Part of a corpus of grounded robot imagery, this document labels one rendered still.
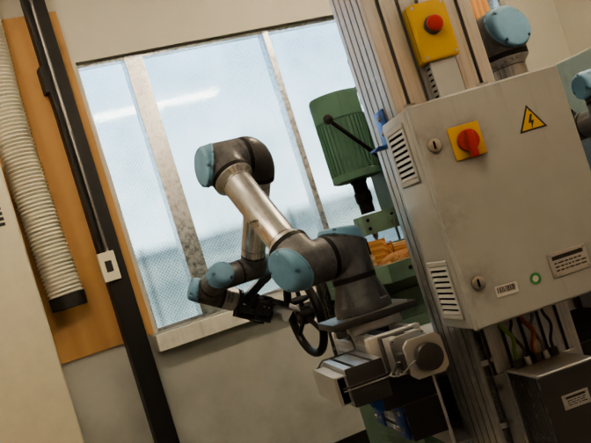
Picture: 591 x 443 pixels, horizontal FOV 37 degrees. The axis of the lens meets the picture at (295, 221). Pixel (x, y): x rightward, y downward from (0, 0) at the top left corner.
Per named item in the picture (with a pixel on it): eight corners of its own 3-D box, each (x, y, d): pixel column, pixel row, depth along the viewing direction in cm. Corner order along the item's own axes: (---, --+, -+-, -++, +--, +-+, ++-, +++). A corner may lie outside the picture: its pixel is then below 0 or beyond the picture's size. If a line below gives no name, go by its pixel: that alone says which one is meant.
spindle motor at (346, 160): (326, 191, 317) (300, 107, 318) (368, 178, 324) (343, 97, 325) (346, 181, 301) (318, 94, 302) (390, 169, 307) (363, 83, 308)
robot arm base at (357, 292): (398, 302, 227) (387, 265, 228) (343, 321, 225) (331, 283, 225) (383, 301, 242) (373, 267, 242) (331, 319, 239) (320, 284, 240)
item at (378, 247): (361, 267, 311) (353, 246, 311) (364, 266, 311) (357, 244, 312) (388, 261, 291) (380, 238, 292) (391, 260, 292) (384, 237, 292)
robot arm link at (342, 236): (383, 265, 232) (368, 215, 232) (343, 279, 225) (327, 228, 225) (358, 272, 242) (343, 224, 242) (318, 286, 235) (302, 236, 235)
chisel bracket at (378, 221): (359, 243, 313) (352, 219, 313) (393, 231, 318) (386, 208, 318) (368, 240, 306) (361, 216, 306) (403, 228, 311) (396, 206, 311)
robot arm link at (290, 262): (346, 257, 224) (237, 127, 253) (298, 273, 216) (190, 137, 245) (334, 289, 231) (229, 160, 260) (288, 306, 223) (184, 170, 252)
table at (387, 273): (295, 303, 326) (291, 287, 326) (368, 279, 337) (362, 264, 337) (366, 292, 269) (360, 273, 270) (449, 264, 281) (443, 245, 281)
